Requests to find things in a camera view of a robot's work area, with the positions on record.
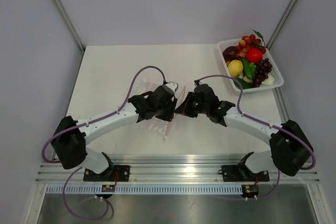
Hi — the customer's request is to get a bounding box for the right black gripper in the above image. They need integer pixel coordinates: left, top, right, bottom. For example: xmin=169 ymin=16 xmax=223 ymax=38
xmin=175 ymin=92 xmax=209 ymax=118

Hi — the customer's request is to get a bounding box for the clear zip top bag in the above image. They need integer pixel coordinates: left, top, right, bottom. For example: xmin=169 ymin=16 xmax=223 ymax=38
xmin=131 ymin=78 xmax=186 ymax=141

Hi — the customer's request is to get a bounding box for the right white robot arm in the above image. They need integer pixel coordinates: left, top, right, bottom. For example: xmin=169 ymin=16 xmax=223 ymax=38
xmin=175 ymin=84 xmax=313 ymax=182

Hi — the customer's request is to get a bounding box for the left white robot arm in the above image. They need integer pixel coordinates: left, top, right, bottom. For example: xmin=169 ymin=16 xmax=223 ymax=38
xmin=51 ymin=82 xmax=179 ymax=181

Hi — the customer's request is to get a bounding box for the green cucumber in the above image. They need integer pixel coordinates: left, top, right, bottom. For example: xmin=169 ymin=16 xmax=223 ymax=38
xmin=235 ymin=78 xmax=254 ymax=90

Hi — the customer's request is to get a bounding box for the yellow lemon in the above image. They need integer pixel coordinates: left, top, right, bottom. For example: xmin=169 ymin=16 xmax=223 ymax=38
xmin=227 ymin=60 xmax=244 ymax=78

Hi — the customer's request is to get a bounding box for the white garlic bulb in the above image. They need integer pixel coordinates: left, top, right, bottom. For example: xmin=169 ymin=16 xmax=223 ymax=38
xmin=243 ymin=76 xmax=252 ymax=83

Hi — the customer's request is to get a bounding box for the dark red apple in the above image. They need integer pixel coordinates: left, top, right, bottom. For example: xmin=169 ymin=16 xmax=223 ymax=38
xmin=222 ymin=46 xmax=239 ymax=61

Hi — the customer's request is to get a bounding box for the green pepper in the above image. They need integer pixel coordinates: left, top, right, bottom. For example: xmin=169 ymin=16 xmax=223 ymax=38
xmin=240 ymin=57 xmax=253 ymax=80

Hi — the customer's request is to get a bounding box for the purple grape bunch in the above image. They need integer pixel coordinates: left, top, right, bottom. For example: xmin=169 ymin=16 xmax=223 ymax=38
xmin=253 ymin=58 xmax=272 ymax=88

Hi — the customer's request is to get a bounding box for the strawberry bunch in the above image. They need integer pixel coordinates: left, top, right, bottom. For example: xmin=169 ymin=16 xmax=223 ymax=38
xmin=236 ymin=32 xmax=268 ymax=54

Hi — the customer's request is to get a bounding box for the white plastic basket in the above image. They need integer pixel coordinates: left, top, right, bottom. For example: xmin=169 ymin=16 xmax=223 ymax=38
xmin=217 ymin=38 xmax=284 ymax=93

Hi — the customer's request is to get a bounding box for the right small circuit board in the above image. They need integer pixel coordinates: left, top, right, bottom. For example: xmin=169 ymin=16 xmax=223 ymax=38
xmin=242 ymin=185 xmax=259 ymax=197

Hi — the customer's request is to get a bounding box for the small circuit board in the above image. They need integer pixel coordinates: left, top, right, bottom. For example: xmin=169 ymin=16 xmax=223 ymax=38
xmin=101 ymin=185 xmax=116 ymax=193
xmin=242 ymin=185 xmax=259 ymax=197

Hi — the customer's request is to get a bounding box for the left small circuit board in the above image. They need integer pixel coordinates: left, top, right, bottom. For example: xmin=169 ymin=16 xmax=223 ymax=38
xmin=101 ymin=185 xmax=116 ymax=193

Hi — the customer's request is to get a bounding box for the aluminium mounting rail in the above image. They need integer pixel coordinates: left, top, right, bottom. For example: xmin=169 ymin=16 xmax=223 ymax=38
xmin=35 ymin=154 xmax=320 ymax=184

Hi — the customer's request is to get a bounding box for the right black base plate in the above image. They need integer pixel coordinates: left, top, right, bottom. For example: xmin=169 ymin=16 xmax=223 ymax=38
xmin=218 ymin=165 xmax=270 ymax=182

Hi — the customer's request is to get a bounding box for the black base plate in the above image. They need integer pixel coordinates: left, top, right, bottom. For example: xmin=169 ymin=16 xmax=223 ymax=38
xmin=83 ymin=165 xmax=131 ymax=182
xmin=218 ymin=165 xmax=270 ymax=182

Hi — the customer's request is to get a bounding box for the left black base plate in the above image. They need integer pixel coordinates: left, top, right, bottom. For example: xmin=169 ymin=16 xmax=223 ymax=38
xmin=83 ymin=165 xmax=131 ymax=182

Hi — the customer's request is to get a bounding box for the white slotted cable duct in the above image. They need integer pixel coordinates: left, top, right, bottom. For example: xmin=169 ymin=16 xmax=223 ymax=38
xmin=46 ymin=184 xmax=243 ymax=195

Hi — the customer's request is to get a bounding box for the left aluminium frame post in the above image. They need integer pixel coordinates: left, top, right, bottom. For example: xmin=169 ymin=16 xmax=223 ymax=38
xmin=51 ymin=0 xmax=86 ymax=54

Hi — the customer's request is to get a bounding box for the aluminium frame post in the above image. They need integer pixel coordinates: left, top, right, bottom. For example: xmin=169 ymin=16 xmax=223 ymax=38
xmin=51 ymin=0 xmax=86 ymax=54
xmin=267 ymin=0 xmax=299 ymax=49

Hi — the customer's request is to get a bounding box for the right aluminium frame post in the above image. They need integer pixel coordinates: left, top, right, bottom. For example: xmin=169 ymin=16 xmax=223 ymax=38
xmin=267 ymin=0 xmax=299 ymax=49

